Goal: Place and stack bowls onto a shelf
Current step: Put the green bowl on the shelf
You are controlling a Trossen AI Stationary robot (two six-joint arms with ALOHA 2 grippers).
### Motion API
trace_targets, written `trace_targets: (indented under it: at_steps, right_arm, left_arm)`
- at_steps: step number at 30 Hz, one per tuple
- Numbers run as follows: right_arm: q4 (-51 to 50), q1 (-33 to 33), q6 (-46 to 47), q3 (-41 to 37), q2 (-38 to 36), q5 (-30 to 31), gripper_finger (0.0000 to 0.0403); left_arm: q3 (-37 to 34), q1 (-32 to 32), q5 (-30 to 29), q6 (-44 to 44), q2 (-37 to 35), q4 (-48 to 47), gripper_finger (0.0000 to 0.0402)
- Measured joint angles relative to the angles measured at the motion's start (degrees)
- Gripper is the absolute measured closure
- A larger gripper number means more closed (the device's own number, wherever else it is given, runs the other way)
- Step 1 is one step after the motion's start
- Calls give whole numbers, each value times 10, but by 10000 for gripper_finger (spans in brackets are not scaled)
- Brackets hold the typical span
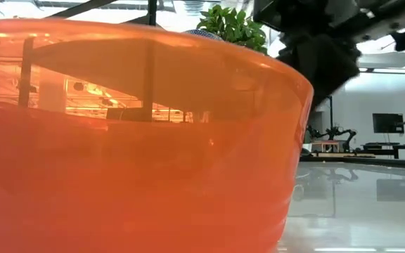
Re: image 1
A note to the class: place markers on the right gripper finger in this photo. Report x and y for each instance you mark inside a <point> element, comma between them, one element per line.
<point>322,70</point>

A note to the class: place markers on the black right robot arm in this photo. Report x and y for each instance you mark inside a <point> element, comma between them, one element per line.
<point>382,21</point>

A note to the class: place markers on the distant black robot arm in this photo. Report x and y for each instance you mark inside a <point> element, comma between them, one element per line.
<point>316,133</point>
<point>345,137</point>

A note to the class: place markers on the white overhead beam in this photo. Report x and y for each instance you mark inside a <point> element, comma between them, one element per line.
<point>392,61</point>

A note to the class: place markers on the distant wooden table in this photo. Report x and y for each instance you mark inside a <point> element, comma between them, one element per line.
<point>325,145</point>

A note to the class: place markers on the black monitor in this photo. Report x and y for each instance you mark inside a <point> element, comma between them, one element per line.
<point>387,123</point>

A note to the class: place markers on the green leafy plant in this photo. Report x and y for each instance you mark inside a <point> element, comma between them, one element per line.
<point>234,26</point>

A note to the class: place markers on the distant black desk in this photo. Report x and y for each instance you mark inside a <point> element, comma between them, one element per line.
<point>382,149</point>

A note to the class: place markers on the blue patterned bowl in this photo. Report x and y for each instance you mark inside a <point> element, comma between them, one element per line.
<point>204,34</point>

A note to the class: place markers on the white glossy table mat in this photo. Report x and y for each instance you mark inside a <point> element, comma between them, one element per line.
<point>364,228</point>

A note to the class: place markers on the red translucent plastic bowl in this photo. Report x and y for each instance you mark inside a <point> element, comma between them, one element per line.
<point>135,175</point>

